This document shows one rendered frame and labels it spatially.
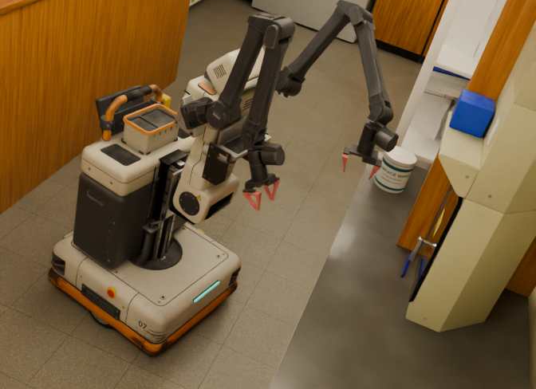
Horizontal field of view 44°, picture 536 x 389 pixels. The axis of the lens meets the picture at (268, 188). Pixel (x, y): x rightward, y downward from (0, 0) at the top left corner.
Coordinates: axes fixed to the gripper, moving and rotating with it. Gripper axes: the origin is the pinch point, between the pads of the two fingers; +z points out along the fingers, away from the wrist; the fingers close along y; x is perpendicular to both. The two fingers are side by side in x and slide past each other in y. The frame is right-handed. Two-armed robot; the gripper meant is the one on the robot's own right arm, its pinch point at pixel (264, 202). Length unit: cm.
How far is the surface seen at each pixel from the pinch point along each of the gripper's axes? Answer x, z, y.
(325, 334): -38, 25, -33
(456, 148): -70, -22, -2
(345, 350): -44, 29, -33
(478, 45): -39, -28, 128
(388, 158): -22, 2, 57
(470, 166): -75, -19, -7
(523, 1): -82, -57, 28
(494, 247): -78, 8, -1
